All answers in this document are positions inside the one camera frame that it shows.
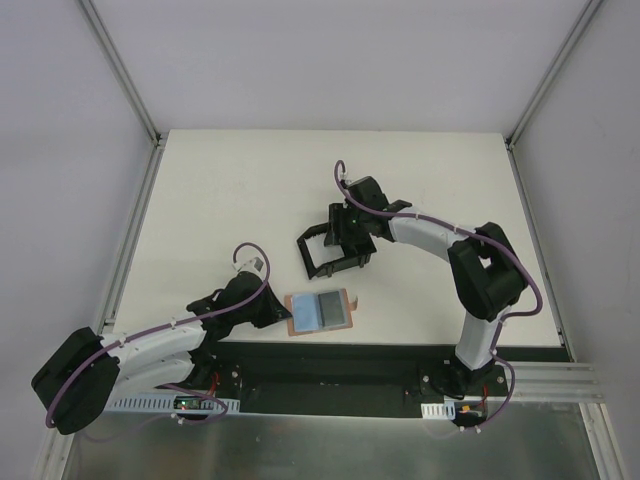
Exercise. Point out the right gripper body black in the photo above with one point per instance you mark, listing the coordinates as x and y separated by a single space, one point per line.
345 245

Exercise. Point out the right aluminium frame post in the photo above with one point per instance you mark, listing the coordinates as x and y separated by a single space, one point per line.
576 33

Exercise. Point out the left white cable duct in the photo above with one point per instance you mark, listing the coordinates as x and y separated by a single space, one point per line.
178 403

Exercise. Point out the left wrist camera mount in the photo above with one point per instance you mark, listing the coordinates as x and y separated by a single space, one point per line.
254 265

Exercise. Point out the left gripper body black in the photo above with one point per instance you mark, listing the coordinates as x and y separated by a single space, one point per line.
267 307

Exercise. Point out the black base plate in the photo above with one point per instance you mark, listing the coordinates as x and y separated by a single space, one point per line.
355 380

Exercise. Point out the black card dispenser box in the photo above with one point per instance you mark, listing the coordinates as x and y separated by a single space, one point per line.
324 261

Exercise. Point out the brown leather card holder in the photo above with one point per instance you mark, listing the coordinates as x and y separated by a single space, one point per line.
305 311

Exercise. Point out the left aluminium frame post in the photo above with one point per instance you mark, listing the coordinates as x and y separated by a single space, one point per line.
105 42

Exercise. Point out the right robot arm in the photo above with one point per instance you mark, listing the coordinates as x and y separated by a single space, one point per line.
486 272

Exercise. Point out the right white cable duct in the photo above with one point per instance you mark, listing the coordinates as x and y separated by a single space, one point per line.
438 411

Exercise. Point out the aluminium rail right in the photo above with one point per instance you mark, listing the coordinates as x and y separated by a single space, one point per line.
556 382

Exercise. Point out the white cable duct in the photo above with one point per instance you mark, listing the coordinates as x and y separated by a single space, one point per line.
178 403
438 411

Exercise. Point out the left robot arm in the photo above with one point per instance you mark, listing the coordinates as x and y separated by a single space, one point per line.
90 371

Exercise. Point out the aluminium frame post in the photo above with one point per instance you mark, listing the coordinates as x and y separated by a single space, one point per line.
576 33
105 42

